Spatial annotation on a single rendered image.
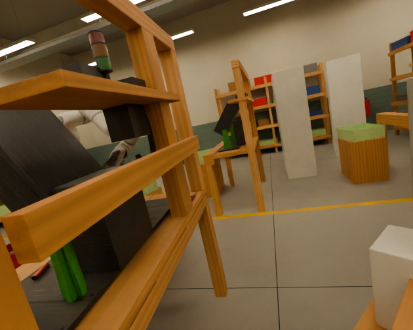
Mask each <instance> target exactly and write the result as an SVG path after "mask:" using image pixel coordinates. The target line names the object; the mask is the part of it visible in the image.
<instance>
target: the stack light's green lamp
mask: <svg viewBox="0 0 413 330"><path fill-rule="evenodd" d="M95 62H96V66H97V67H99V68H100V71H101V72H106V71H108V72H109V73H112V72H113V69H112V66H111V62H110V59H109V58H107V57H101V58H97V59H95Z"/></svg>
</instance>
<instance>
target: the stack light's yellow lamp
mask: <svg viewBox="0 0 413 330"><path fill-rule="evenodd" d="M91 48H92V52H93V55H94V59H97V58H101V57H107V58H109V54H108V50H107V47H106V45H105V44H102V43H98V44H95V45H92V46H91Z"/></svg>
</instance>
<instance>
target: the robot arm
mask: <svg viewBox="0 0 413 330"><path fill-rule="evenodd" d="M57 117H58V118H59V120H60V121H61V122H62V123H63V124H64V125H65V127H66V128H67V129H68V130H69V131H70V132H71V133H72V134H73V135H74V136H75V137H76V138H77V140H78V141H79V134H78V133H77V132H76V131H75V130H74V129H73V128H74V127H75V126H79V125H84V124H88V123H90V122H91V121H92V122H93V123H94V124H95V125H96V126H97V127H98V128H99V129H100V130H101V131H102V132H103V133H104V134H105V135H107V136H109V132H108V128H107V124H106V120H105V117H104V113H103V111H102V110H76V111H66V112H63V113H60V114H59V115H58V116H57ZM138 139H139V137H136V138H132V139H127V140H123V141H121V142H120V143H119V144H118V145H117V146H116V148H115V149H114V150H113V151H112V152H111V154H110V156H109V160H108V161H107V162H106V164H107V165H108V166H111V167H112V166H115V167H116V166H117V165H118V164H119V163H120V161H121V160H122V159H123V158H126V157H127V156H128V155H129V154H130V152H131V151H132V150H133V148H135V146H136V144H137V141H138Z"/></svg>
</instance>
